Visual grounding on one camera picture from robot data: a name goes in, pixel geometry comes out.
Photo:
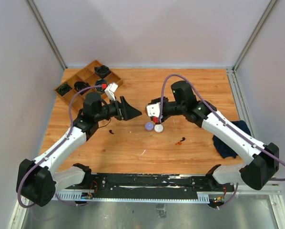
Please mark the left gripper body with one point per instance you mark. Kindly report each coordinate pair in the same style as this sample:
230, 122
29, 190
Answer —
117, 112

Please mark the purple earbud charging case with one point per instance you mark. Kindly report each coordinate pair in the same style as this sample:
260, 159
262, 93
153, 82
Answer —
149, 126

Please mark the white charging case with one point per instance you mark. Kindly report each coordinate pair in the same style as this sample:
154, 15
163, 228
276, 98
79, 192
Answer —
158, 128

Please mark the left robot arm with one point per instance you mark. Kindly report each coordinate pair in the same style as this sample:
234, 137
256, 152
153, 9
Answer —
38, 179

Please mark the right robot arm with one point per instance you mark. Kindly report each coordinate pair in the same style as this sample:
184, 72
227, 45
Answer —
259, 160

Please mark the black yellow rolled item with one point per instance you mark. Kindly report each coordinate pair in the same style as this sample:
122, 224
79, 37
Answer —
101, 85

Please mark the black rolled item top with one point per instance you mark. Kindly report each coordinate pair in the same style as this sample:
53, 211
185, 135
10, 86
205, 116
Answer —
102, 71

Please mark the black red rolled item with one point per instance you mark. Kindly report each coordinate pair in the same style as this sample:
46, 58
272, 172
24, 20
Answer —
79, 85

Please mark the black green rolled item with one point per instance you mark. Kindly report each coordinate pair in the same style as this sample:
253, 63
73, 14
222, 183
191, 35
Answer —
63, 89

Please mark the dark blue cloth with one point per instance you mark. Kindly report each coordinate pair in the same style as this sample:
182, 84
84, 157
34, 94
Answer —
222, 148

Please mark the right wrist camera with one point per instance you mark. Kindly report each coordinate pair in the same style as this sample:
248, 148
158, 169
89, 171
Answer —
154, 109

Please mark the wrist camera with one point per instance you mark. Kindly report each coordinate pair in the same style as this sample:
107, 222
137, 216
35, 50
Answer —
154, 109
110, 90

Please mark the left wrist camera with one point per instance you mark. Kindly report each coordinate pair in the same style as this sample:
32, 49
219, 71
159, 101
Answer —
110, 90

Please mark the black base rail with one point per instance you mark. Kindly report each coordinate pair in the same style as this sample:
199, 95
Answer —
147, 187

